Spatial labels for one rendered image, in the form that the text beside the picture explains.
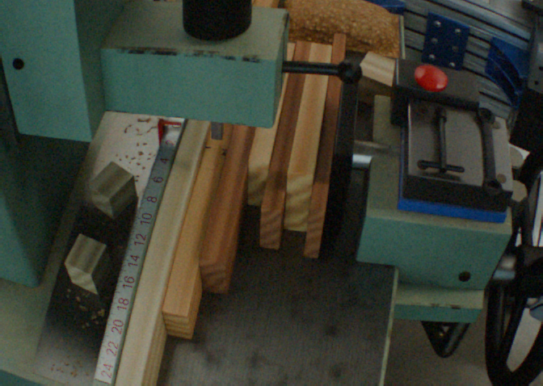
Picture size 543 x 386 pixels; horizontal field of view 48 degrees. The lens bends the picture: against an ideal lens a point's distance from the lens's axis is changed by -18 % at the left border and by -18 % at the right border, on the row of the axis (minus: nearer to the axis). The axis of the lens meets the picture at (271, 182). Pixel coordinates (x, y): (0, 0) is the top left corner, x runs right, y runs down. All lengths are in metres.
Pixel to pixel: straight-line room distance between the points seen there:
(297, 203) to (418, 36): 0.80
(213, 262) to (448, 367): 1.11
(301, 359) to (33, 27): 0.33
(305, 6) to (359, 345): 0.40
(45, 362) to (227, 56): 0.35
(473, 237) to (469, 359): 1.06
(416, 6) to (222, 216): 0.81
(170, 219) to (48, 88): 0.15
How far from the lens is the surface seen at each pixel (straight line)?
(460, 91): 0.59
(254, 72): 0.50
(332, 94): 0.62
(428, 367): 1.57
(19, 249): 0.65
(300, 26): 0.77
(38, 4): 0.46
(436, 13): 1.28
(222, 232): 0.54
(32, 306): 0.70
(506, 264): 0.72
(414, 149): 0.54
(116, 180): 0.73
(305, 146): 0.57
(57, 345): 0.67
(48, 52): 0.49
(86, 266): 0.67
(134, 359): 0.48
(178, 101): 0.53
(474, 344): 1.63
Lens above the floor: 1.38
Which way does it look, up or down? 50 degrees down
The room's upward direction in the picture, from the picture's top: 3 degrees clockwise
